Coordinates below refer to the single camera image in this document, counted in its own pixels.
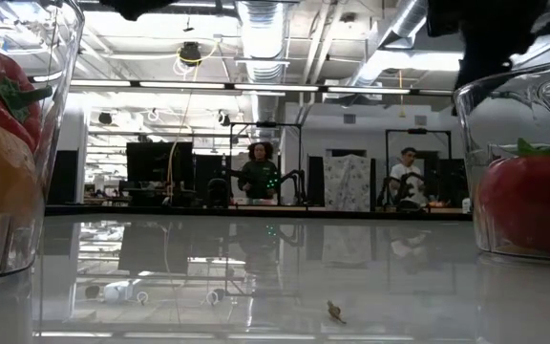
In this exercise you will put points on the red tomato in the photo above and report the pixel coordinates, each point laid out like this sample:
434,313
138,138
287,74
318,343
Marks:
528,200

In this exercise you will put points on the background black robot arm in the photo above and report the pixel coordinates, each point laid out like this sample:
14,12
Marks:
296,179
401,186

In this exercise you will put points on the clear plastic basket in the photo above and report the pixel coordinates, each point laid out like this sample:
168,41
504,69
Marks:
60,119
475,119

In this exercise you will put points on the black background monitor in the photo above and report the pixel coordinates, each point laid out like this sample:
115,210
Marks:
158,162

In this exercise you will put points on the overhead LED light bar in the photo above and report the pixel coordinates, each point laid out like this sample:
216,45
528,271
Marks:
275,87

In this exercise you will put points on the person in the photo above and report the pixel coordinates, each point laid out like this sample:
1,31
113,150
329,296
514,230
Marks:
406,172
258,174

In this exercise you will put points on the black background chair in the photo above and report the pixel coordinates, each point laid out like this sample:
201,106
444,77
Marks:
217,191

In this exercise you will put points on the patterned white cloth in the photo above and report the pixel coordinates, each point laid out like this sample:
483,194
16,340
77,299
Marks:
346,181

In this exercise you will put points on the small brown stem scrap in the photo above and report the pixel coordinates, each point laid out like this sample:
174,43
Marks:
335,313

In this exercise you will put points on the black ceiling dome camera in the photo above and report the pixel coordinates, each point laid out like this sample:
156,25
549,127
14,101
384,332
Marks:
190,53

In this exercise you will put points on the smooth metal ceiling duct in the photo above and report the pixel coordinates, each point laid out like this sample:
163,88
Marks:
399,28

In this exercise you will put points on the black background rig frame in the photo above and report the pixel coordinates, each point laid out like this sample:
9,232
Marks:
418,131
265,124

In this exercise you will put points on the ribbed silver ceiling duct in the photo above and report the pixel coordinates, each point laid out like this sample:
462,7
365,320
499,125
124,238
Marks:
261,38

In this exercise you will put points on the black metal table frame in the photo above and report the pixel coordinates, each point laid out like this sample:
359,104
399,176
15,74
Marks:
160,210

